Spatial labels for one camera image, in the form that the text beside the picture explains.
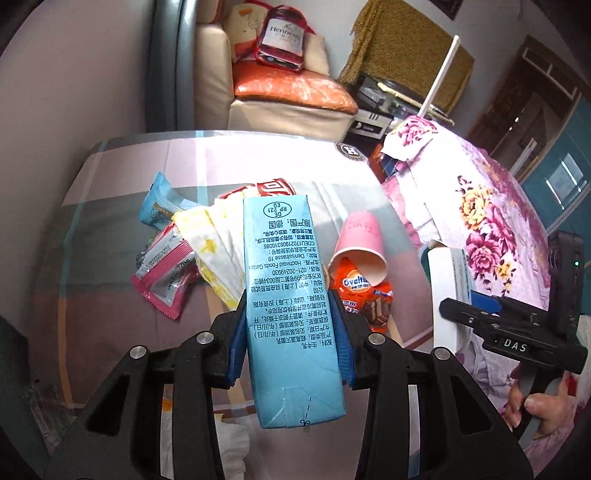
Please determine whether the grey curtain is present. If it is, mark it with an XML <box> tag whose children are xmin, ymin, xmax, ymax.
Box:
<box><xmin>145</xmin><ymin>0</ymin><xmax>199</xmax><ymax>134</ymax></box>

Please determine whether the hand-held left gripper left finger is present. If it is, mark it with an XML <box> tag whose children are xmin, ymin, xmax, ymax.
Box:
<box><xmin>44</xmin><ymin>290</ymin><xmax>250</xmax><ymax>480</ymax></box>

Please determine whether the cream armchair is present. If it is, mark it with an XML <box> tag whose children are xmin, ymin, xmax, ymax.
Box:
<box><xmin>194</xmin><ymin>21</ymin><xmax>358</xmax><ymax>139</ymax></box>

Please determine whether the yellow and white wrapper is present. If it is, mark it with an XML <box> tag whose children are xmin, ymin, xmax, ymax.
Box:
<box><xmin>172</xmin><ymin>203</ymin><xmax>247</xmax><ymax>312</ymax></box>

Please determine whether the white pole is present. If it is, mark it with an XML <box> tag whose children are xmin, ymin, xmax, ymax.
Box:
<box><xmin>418</xmin><ymin>36</ymin><xmax>460</xmax><ymax>118</ymax></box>

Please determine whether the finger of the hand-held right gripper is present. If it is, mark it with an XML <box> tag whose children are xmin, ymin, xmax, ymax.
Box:
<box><xmin>438</xmin><ymin>298</ymin><xmax>527</xmax><ymax>341</ymax></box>
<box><xmin>471</xmin><ymin>291</ymin><xmax>550</xmax><ymax>325</ymax></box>

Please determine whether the floral blanket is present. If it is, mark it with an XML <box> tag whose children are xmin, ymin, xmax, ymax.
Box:
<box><xmin>381</xmin><ymin>115</ymin><xmax>591</xmax><ymax>480</ymax></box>

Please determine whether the red and white wrapper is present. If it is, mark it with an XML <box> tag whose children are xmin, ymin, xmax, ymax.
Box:
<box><xmin>217</xmin><ymin>178</ymin><xmax>296</xmax><ymax>204</ymax></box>

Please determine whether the light blue milk carton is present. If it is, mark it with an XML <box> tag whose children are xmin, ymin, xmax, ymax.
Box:
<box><xmin>242</xmin><ymin>194</ymin><xmax>347</xmax><ymax>430</ymax></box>

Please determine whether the white cardboard box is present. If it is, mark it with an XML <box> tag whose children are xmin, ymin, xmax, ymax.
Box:
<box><xmin>425</xmin><ymin>240</ymin><xmax>476</xmax><ymax>352</ymax></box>

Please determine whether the plaid bed sheet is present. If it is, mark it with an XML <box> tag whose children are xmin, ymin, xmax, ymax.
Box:
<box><xmin>60</xmin><ymin>129</ymin><xmax>435</xmax><ymax>480</ymax></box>

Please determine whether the leopard print cloth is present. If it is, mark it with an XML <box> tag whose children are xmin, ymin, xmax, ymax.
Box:
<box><xmin>339</xmin><ymin>0</ymin><xmax>475</xmax><ymax>114</ymax></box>

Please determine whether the pink paper cup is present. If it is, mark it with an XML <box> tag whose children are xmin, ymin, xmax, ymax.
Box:
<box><xmin>329</xmin><ymin>211</ymin><xmax>389</xmax><ymax>289</ymax></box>

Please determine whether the stereo equipment stack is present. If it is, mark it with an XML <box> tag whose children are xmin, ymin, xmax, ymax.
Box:
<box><xmin>346</xmin><ymin>76</ymin><xmax>455</xmax><ymax>139</ymax></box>

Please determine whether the person's right hand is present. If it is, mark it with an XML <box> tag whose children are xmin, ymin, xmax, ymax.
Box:
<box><xmin>505</xmin><ymin>376</ymin><xmax>580</xmax><ymax>437</ymax></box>

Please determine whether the cream plush pillow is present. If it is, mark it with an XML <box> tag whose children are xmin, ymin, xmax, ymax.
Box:
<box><xmin>221</xmin><ymin>0</ymin><xmax>273</xmax><ymax>65</ymax></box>

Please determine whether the orange snack packet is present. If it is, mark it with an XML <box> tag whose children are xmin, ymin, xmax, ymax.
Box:
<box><xmin>329</xmin><ymin>257</ymin><xmax>394</xmax><ymax>333</ymax></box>

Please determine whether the pink striped wrapper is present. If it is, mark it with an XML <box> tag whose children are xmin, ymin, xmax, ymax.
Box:
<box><xmin>130</xmin><ymin>220</ymin><xmax>201</xmax><ymax>320</ymax></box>

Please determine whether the orange seat cushion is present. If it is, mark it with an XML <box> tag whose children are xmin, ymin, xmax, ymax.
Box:
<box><xmin>231</xmin><ymin>62</ymin><xmax>360</xmax><ymax>116</ymax></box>

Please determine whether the white tissue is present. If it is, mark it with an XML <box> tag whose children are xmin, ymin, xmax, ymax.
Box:
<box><xmin>217</xmin><ymin>415</ymin><xmax>254</xmax><ymax>480</ymax></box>

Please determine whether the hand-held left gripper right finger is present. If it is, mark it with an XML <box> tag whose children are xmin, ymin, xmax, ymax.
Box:
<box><xmin>329</xmin><ymin>295</ymin><xmax>534</xmax><ymax>480</ymax></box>

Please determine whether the dark wooden door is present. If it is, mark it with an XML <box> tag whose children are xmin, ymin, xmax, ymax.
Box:
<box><xmin>466</xmin><ymin>34</ymin><xmax>583</xmax><ymax>181</ymax></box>

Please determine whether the light blue wrapper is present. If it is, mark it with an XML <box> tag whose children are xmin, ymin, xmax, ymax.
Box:
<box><xmin>140</xmin><ymin>172</ymin><xmax>199</xmax><ymax>227</ymax></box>

